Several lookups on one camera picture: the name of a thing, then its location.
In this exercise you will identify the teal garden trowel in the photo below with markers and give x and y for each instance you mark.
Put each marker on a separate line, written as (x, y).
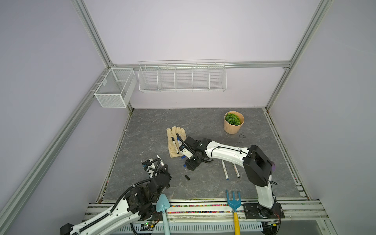
(162, 205)

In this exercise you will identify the teal fork yellow handle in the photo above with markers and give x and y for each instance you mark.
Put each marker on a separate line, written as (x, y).
(235, 203)

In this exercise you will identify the white whiteboard marker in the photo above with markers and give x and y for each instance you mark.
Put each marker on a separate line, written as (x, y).
(225, 170)
(236, 170)
(180, 143)
(175, 146)

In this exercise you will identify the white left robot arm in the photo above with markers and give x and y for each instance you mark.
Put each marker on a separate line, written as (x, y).
(134, 204)

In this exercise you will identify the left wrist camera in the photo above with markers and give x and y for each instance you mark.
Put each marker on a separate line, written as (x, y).
(153, 166)

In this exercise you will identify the purple pink small shovel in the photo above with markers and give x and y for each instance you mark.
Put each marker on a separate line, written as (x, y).
(273, 167)

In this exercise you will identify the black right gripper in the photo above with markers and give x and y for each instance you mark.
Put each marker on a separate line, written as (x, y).
(190, 165)

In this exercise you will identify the terracotta pot with green plant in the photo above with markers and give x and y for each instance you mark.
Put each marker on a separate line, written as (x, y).
(233, 121)

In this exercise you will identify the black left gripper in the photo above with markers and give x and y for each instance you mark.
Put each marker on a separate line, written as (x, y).
(162, 170)

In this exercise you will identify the small white mesh basket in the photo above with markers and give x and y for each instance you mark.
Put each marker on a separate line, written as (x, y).
(116, 88)

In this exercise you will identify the aluminium front rail base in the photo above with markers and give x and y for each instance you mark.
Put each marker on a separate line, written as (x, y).
(215, 216)

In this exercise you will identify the cream work glove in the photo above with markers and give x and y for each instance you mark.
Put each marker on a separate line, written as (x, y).
(171, 132)

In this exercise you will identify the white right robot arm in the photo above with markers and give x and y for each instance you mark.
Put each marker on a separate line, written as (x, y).
(258, 168)

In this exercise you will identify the long white wire basket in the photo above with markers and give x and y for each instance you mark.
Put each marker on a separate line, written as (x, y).
(183, 75)

